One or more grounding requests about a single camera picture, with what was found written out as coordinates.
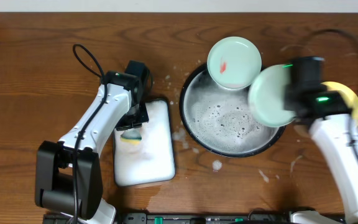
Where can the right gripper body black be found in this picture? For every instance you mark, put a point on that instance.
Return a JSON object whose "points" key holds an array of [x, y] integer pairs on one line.
{"points": [[288, 99]]}

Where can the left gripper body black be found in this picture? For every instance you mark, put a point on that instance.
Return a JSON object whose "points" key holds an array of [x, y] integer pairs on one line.
{"points": [[132, 121]]}

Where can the mint green plate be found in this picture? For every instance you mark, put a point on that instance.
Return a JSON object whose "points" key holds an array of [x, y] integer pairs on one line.
{"points": [[266, 97]]}

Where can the yellow plate with red stain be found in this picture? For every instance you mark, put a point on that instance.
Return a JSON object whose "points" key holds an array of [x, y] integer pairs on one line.
{"points": [[349, 96]]}

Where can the green yellow sponge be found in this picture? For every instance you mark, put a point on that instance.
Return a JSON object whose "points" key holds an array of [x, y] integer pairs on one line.
{"points": [[132, 136]]}

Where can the mint plate with red stain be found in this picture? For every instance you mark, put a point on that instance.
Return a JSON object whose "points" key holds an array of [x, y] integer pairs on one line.
{"points": [[234, 62]]}

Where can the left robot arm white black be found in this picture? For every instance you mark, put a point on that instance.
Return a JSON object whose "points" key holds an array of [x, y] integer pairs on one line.
{"points": [[68, 173]]}

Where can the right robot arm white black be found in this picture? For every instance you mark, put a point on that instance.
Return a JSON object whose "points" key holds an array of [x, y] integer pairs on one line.
{"points": [[337, 138]]}

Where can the rectangular tray of soap foam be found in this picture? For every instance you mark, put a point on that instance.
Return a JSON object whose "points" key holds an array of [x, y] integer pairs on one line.
{"points": [[151, 159]]}

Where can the round black metal tray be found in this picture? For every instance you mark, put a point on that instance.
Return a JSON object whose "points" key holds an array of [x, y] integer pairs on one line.
{"points": [[219, 119]]}

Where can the black base rail with buttons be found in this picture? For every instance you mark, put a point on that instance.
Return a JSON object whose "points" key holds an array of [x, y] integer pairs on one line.
{"points": [[143, 218]]}

